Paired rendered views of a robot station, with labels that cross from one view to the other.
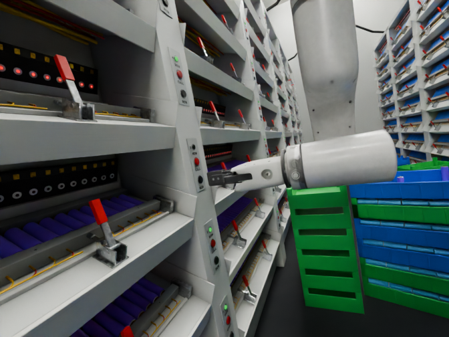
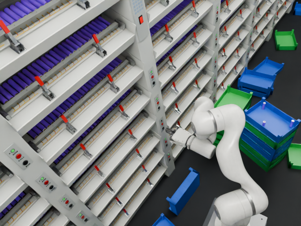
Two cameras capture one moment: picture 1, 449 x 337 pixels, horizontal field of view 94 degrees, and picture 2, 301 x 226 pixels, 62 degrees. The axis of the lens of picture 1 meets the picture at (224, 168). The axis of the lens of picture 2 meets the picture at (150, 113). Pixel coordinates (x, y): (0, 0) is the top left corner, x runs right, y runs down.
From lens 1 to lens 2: 1.34 m
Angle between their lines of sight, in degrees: 47
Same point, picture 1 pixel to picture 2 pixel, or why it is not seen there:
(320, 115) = not seen: hidden behind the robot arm
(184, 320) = (155, 159)
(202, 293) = (161, 152)
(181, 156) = (156, 127)
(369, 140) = (206, 151)
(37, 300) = (131, 167)
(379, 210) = (251, 128)
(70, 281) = (134, 163)
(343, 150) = (199, 150)
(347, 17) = not seen: hidden behind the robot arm
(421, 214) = (263, 138)
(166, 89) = (152, 111)
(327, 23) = not seen: hidden behind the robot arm
